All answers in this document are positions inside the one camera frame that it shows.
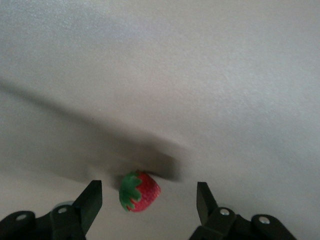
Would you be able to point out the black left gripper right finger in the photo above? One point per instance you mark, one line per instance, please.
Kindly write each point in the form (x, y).
(225, 225)

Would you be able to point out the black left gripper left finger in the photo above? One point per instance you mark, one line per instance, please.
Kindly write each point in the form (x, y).
(57, 225)

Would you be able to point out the red strawberry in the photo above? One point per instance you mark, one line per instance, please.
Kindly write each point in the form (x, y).
(147, 192)

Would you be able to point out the brown table cloth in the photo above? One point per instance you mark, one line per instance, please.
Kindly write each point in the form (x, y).
(175, 62)

